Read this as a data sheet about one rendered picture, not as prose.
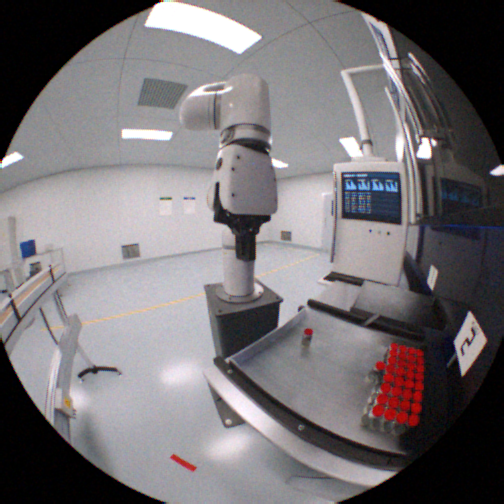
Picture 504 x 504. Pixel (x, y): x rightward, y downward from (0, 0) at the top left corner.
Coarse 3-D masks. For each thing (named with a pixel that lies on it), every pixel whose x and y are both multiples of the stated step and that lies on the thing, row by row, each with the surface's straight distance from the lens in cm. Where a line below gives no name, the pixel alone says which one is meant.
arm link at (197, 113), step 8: (200, 88) 37; (208, 88) 38; (216, 88) 40; (192, 96) 31; (200, 96) 30; (208, 96) 29; (184, 104) 30; (192, 104) 29; (200, 104) 29; (208, 104) 28; (184, 112) 29; (192, 112) 29; (200, 112) 28; (208, 112) 28; (184, 120) 30; (192, 120) 29; (200, 120) 29; (208, 120) 29; (192, 128) 30; (200, 128) 30; (208, 128) 30
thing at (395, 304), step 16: (368, 288) 74; (384, 288) 74; (352, 304) 51; (368, 304) 61; (384, 304) 65; (400, 304) 69; (416, 304) 74; (384, 320) 51; (400, 320) 51; (416, 320) 62; (432, 320) 67; (432, 336) 56
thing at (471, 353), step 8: (472, 320) 34; (464, 328) 35; (464, 336) 34; (472, 336) 32; (480, 336) 31; (456, 344) 36; (472, 344) 32; (480, 344) 30; (464, 352) 33; (472, 352) 31; (464, 360) 32; (472, 360) 31; (464, 368) 32
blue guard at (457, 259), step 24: (408, 240) 135; (432, 240) 68; (456, 240) 47; (480, 240) 36; (432, 264) 64; (456, 264) 45; (480, 264) 35; (456, 288) 42; (480, 288) 34; (456, 312) 40; (480, 312) 32; (456, 336) 37; (480, 360) 29; (480, 384) 28
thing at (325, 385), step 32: (288, 320) 40; (320, 320) 45; (256, 352) 35; (288, 352) 36; (320, 352) 38; (352, 352) 40; (384, 352) 43; (256, 384) 28; (288, 384) 31; (320, 384) 32; (352, 384) 34; (320, 416) 30; (352, 416) 31; (384, 448) 29
